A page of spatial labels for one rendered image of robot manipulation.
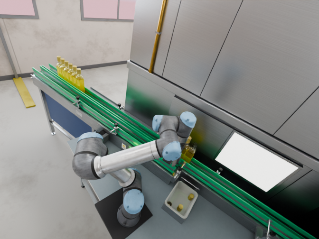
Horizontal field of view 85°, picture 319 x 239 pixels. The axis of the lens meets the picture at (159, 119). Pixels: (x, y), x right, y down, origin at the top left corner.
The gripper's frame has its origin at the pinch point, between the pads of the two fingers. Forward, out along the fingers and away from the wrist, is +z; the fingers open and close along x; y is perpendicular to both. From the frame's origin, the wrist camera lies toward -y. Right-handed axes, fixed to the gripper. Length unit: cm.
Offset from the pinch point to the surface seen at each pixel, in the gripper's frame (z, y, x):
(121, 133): 25, 17, 49
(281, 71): -56, 45, -25
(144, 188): 43.0, -0.4, 8.9
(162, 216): 43.0, -8.0, -12.8
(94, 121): 32, 14, 79
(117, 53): 91, 241, 267
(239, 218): 38, 24, -58
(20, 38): 50, 72, 314
